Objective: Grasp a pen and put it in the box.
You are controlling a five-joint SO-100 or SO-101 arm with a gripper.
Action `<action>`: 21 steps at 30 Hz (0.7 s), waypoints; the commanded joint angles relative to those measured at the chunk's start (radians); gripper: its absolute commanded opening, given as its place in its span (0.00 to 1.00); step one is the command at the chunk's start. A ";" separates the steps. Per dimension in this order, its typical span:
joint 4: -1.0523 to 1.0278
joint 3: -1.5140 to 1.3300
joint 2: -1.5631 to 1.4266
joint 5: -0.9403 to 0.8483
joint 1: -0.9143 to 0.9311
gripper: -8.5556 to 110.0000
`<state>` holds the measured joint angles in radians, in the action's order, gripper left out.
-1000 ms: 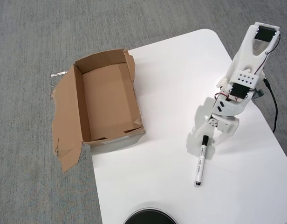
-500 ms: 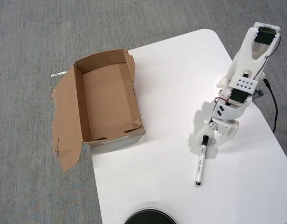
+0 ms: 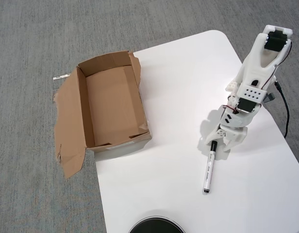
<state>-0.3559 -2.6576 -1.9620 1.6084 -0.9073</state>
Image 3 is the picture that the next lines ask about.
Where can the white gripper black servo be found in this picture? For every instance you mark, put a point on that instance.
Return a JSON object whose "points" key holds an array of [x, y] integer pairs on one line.
{"points": [[221, 133]]}

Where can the white marker pen black cap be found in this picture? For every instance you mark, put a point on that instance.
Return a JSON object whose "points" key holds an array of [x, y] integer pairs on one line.
{"points": [[209, 170]]}

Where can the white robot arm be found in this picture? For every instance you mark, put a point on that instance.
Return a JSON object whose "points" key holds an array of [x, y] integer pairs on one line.
{"points": [[256, 70]]}

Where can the open brown cardboard box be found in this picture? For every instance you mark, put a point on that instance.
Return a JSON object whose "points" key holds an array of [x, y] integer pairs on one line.
{"points": [[110, 102]]}

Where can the black round disc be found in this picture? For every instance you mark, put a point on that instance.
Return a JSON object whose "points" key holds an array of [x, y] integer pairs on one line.
{"points": [[155, 225]]}

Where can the white paper strip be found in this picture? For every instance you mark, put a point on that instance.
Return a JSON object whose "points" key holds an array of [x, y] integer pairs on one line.
{"points": [[61, 77]]}

